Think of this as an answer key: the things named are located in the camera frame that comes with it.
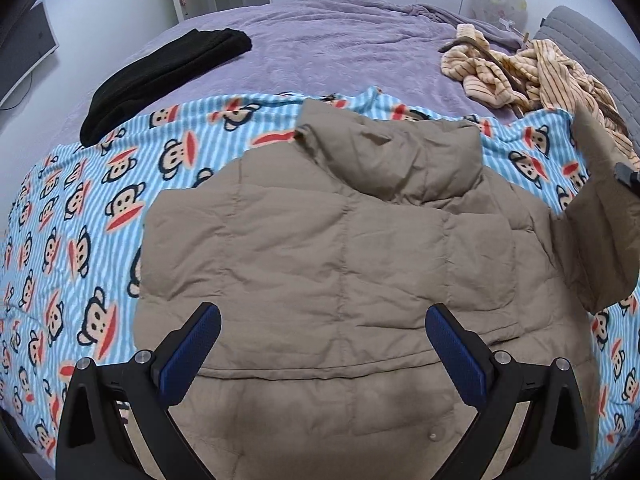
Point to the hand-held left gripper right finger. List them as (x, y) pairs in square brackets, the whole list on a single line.
[(455, 347)]

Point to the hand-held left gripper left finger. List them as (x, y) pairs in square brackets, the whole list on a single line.
[(192, 347)]

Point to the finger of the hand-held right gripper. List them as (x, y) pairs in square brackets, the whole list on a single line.
[(627, 174)]

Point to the khaki puffer jacket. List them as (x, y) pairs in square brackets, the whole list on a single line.
[(325, 250)]

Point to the beige striped garment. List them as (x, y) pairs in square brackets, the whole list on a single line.
[(545, 75)]

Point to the grey quilted headboard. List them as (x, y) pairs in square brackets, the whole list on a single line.
[(595, 42)]

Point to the monkey print striped blanket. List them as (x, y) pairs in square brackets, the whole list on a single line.
[(85, 240)]

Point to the black folded garment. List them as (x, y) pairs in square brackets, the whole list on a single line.
[(155, 75)]

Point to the purple bedspread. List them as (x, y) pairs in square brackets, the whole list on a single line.
[(325, 45)]

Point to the grey monitor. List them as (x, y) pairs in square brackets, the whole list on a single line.
[(27, 52)]

